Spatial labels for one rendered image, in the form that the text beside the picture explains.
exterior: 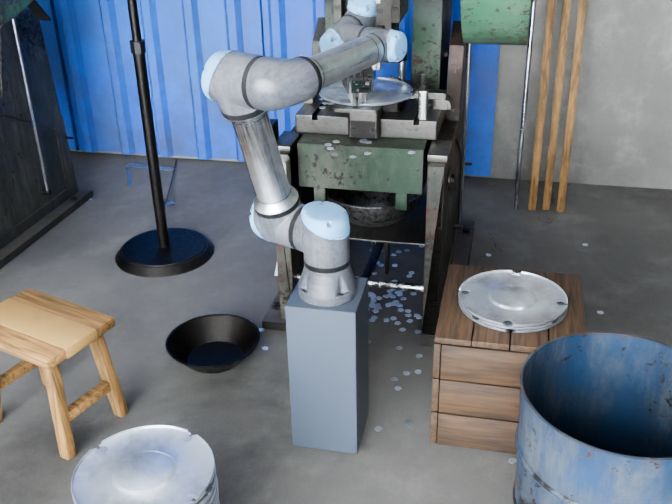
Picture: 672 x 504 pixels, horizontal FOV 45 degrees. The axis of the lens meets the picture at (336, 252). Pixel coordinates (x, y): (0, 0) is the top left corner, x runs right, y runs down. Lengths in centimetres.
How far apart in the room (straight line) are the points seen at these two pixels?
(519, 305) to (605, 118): 182
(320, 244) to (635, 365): 78
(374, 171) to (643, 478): 128
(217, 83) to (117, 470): 85
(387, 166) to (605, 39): 157
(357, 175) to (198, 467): 113
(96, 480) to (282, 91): 89
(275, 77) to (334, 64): 17
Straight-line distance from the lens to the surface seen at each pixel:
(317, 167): 256
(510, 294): 227
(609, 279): 319
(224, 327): 276
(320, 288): 202
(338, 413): 220
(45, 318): 238
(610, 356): 199
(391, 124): 256
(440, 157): 244
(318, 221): 196
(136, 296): 308
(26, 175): 365
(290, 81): 176
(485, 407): 222
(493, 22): 231
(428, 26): 279
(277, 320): 278
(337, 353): 209
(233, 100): 183
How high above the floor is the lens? 151
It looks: 28 degrees down
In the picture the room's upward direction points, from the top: 1 degrees counter-clockwise
